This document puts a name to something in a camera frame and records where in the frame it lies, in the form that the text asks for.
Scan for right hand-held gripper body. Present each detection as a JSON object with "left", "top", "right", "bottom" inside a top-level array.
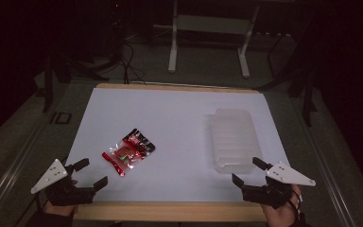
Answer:
[{"left": 241, "top": 161, "right": 317, "bottom": 210}]

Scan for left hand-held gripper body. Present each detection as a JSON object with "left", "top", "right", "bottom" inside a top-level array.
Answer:
[{"left": 30, "top": 158, "right": 95, "bottom": 207}]

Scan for slim red stick packet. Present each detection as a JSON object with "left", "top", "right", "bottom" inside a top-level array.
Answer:
[{"left": 101, "top": 151, "right": 127, "bottom": 178}]

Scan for clear plastic container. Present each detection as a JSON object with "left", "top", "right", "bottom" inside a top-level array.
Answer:
[{"left": 209, "top": 108, "right": 264, "bottom": 175}]

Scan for clear packet with red snack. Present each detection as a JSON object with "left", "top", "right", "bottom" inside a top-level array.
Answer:
[{"left": 109, "top": 140, "right": 147, "bottom": 170}]

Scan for black and red snack packet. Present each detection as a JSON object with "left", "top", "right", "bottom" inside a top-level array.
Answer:
[{"left": 121, "top": 128, "right": 157, "bottom": 159}]

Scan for person's left hand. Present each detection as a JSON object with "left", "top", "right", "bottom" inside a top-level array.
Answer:
[{"left": 42, "top": 201, "right": 78, "bottom": 218}]

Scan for person's right hand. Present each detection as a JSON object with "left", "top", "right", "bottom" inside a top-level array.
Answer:
[{"left": 261, "top": 184, "right": 303, "bottom": 227}]

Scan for black metal stand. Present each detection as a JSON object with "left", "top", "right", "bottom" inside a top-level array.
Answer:
[
  {"left": 254, "top": 29, "right": 319, "bottom": 128},
  {"left": 41, "top": 51, "right": 110, "bottom": 114}
]

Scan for white table sheet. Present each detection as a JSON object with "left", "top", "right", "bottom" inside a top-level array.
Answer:
[{"left": 64, "top": 87, "right": 291, "bottom": 203}]

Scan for white metal stand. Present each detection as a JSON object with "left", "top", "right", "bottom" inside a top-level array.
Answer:
[{"left": 153, "top": 0, "right": 261, "bottom": 79}]

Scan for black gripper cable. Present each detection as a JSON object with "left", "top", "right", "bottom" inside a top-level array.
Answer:
[{"left": 286, "top": 188, "right": 308, "bottom": 227}]

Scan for black cables on floor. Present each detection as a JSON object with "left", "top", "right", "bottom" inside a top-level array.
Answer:
[{"left": 118, "top": 39, "right": 147, "bottom": 86}]

